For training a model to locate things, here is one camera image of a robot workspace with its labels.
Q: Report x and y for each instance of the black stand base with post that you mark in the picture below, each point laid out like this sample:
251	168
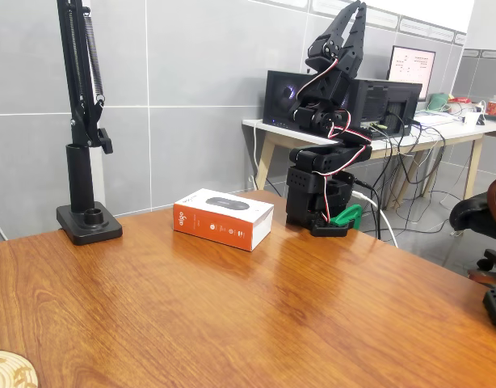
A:
90	228

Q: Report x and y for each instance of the round wooden coaster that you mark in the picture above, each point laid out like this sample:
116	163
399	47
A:
9	372

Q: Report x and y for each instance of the green bag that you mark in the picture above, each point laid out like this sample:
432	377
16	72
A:
437	102

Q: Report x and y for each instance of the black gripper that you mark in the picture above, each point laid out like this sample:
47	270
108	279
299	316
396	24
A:
340	52

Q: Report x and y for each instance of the orange white mouse box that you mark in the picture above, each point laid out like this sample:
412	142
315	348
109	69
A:
215	228

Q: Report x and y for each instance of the small white box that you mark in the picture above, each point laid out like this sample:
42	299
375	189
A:
471	118

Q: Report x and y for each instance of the red flat packet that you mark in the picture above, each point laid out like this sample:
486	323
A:
460	99

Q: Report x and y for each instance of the green table clamp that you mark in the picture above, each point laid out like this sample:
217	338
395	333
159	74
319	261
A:
347	216

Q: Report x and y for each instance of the black office chair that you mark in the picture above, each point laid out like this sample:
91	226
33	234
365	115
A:
470	214

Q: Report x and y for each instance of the black computer case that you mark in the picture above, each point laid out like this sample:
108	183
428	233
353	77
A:
377	105

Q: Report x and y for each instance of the white desk with wooden legs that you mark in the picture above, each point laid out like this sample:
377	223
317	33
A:
280	135

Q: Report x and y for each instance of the computer monitor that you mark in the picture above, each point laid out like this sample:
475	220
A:
413	68

